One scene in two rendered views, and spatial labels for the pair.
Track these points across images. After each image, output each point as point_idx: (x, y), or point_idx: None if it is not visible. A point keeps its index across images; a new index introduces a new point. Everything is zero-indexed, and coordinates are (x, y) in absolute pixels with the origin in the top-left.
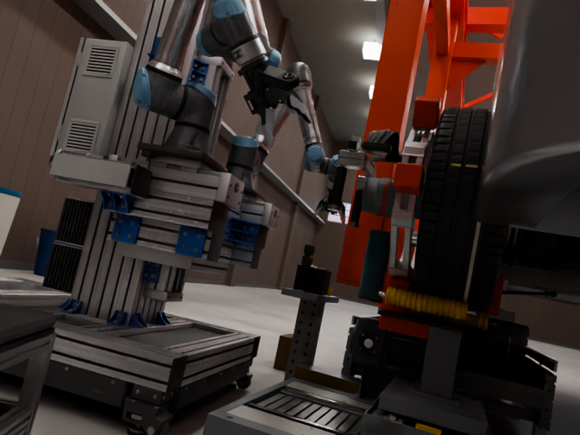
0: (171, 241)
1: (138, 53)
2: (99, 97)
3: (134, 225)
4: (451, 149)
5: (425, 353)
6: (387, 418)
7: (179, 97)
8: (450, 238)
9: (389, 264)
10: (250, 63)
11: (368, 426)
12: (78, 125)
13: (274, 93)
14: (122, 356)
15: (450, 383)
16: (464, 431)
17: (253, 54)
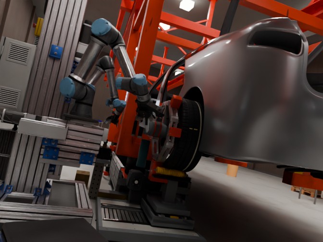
0: (76, 158)
1: (40, 51)
2: (19, 75)
3: (55, 151)
4: (189, 122)
5: (166, 188)
6: (160, 215)
7: (84, 92)
8: (186, 153)
9: (158, 158)
10: (145, 102)
11: (155, 220)
12: (5, 90)
13: (150, 112)
14: (67, 216)
15: (174, 198)
16: (183, 215)
17: (147, 99)
